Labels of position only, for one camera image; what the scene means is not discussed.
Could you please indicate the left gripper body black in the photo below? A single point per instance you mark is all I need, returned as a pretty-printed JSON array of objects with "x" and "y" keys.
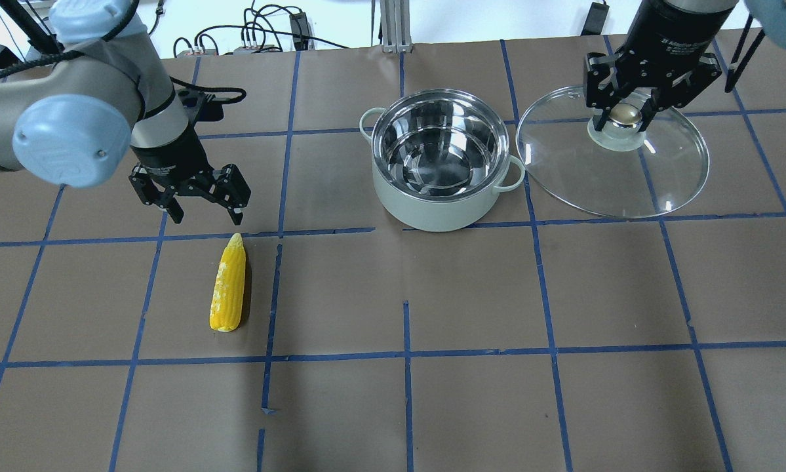
[{"x": 172, "y": 157}]

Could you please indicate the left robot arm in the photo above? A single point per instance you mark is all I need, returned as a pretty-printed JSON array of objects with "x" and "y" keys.
[{"x": 69, "y": 118}]

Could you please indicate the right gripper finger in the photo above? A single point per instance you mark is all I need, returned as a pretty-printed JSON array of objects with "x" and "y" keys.
[
  {"x": 656, "y": 102},
  {"x": 601, "y": 116}
]

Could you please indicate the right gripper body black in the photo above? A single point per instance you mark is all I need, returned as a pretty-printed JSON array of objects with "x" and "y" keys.
[{"x": 665, "y": 34}]

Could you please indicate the glass pot lid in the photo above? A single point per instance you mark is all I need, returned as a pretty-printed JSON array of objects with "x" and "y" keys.
[{"x": 619, "y": 172}]

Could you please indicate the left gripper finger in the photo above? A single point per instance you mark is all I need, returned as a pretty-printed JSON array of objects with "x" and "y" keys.
[
  {"x": 236, "y": 214},
  {"x": 174, "y": 210}
]

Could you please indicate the yellow corn cob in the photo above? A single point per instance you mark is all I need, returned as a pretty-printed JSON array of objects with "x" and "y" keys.
[{"x": 228, "y": 293}]

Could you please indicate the aluminium frame post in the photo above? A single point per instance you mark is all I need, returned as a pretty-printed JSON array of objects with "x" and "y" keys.
[{"x": 395, "y": 26}]

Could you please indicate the pale green steel pot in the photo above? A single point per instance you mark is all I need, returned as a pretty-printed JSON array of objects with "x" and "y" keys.
[{"x": 440, "y": 158}]

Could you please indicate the black power adapter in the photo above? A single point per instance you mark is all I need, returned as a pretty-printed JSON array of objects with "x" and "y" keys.
[{"x": 595, "y": 19}]

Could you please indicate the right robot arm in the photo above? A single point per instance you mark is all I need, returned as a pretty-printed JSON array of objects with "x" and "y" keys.
[{"x": 772, "y": 17}]

